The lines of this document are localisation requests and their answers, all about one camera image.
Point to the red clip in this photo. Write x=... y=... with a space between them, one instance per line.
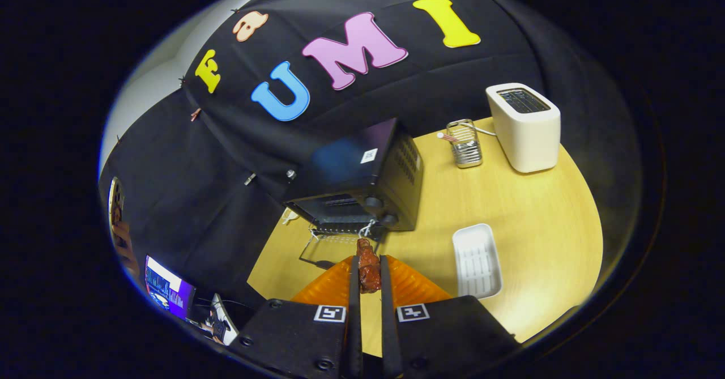
x=195 y=114

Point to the red meat slice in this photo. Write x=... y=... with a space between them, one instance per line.
x=369 y=271

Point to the white toaster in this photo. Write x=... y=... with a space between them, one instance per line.
x=529 y=141

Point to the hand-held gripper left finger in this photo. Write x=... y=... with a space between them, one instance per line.
x=354 y=322

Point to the silver metal clip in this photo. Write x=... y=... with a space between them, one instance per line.
x=250 y=179

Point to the white rectangular dish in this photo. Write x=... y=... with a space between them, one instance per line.
x=477 y=263

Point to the orange printed banner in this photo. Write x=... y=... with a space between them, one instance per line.
x=122 y=237

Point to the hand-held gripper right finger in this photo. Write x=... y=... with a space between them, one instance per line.
x=387 y=322

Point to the black toaster oven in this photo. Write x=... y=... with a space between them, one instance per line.
x=396 y=186

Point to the laptop computer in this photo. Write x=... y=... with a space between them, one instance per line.
x=170 y=288

